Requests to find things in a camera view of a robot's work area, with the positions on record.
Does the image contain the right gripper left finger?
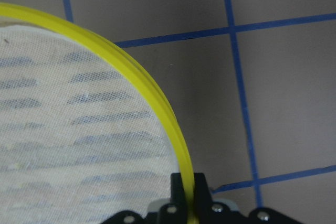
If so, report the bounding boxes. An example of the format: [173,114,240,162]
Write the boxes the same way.
[170,173,186,205]

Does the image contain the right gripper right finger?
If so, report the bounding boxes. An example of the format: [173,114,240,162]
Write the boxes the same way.
[194,173,212,205]

